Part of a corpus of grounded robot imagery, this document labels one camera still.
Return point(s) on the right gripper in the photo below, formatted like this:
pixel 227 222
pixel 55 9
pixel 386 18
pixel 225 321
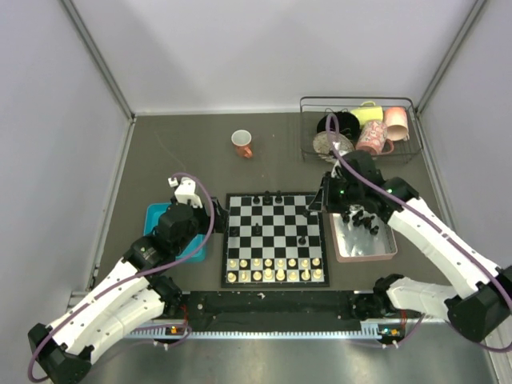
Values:
pixel 323 202

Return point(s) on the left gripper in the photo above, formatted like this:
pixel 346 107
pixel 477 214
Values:
pixel 221 218

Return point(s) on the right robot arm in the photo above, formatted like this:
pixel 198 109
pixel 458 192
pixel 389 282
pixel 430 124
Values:
pixel 477 299

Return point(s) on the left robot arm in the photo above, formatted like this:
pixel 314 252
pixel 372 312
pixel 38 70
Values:
pixel 134 292

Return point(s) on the chess board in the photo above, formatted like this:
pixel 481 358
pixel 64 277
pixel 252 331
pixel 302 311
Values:
pixel 282 226

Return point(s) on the blue plastic tray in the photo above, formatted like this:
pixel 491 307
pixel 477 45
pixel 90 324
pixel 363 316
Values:
pixel 153 213

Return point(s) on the pink metal tray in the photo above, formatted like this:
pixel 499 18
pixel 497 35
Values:
pixel 362 238

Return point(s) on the patterned plate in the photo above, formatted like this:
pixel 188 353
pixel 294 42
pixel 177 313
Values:
pixel 322 144

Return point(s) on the pink floral mug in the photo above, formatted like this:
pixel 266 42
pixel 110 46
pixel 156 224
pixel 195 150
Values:
pixel 374 139

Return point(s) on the black bowl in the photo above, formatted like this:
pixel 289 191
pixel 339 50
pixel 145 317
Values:
pixel 348 125

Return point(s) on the yellow mug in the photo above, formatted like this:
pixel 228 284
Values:
pixel 368 111

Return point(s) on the pink marbled cup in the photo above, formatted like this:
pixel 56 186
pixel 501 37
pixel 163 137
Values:
pixel 396 120

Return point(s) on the orange mug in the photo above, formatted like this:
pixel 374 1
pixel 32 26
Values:
pixel 241 140

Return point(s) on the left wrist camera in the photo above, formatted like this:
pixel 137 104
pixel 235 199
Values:
pixel 185 191

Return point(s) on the wire dish rack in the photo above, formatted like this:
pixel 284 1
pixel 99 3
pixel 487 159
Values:
pixel 314 108

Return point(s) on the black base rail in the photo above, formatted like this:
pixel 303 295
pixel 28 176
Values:
pixel 279 311

